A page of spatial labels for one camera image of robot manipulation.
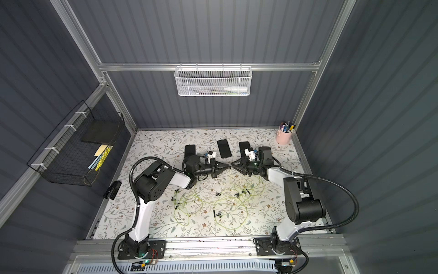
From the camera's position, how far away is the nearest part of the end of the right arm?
0.75 meters

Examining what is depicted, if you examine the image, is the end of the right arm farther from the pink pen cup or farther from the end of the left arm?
the pink pen cup

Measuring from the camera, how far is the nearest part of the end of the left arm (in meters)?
0.81
